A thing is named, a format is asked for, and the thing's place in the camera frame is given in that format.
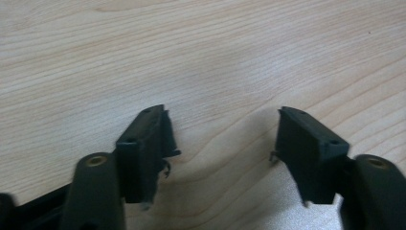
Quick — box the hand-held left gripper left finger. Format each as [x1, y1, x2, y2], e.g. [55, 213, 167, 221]
[114, 103, 182, 212]

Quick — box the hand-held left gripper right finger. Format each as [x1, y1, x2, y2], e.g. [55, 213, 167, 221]
[269, 105, 350, 208]

